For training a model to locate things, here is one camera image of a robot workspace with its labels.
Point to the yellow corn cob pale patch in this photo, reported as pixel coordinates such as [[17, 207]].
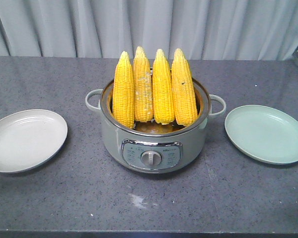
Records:
[[143, 86]]

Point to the yellow corn cob dark spot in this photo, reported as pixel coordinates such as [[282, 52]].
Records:
[[183, 90]]

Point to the green electric cooking pot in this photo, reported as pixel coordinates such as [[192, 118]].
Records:
[[155, 153]]

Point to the white pleated curtain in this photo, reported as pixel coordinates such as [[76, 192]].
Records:
[[203, 29]]

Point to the green round plate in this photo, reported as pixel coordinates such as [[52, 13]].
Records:
[[264, 134]]

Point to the beige round plate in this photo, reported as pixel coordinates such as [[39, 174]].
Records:
[[30, 138]]

